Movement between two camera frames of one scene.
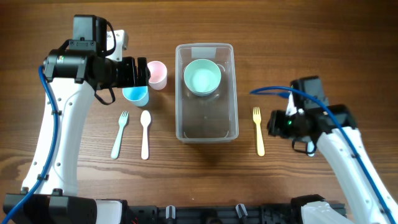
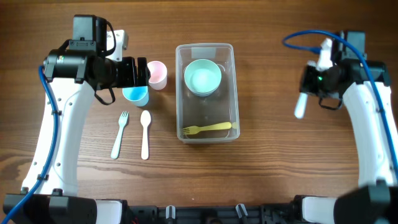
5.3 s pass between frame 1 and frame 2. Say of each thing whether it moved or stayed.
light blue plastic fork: moved
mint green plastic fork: stayed
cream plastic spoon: stayed
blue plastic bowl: stayed
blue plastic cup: stayed
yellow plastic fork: moved
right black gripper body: moved
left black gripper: stayed
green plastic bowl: stayed
